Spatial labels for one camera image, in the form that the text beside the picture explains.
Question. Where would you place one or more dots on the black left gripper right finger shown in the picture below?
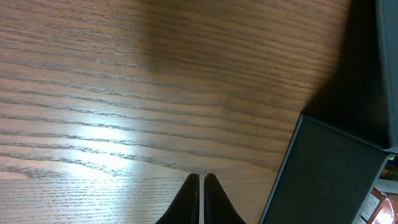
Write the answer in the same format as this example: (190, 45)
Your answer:
(218, 209)

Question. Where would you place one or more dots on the black fabric storage box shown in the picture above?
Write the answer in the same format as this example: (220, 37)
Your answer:
(347, 132)

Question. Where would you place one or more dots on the brown Pocky box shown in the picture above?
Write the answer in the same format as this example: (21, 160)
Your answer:
(380, 207)

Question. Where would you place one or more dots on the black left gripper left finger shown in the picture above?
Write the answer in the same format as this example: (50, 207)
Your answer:
(185, 207)

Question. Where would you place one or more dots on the green Pretz box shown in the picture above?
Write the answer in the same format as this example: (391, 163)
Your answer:
(389, 172)

